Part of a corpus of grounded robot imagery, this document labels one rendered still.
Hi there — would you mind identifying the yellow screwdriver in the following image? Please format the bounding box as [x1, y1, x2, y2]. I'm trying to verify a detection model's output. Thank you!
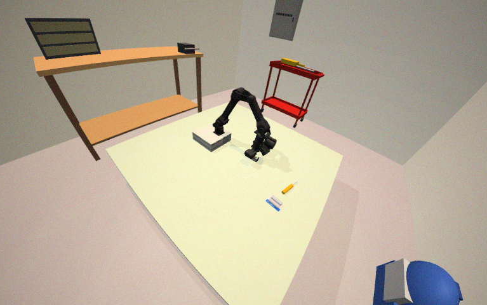
[281, 184, 293, 194]

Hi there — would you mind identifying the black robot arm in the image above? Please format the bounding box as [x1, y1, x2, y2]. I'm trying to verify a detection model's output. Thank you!
[212, 87, 277, 156]

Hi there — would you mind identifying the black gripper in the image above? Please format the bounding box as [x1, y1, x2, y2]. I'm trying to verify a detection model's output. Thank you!
[244, 140, 264, 159]

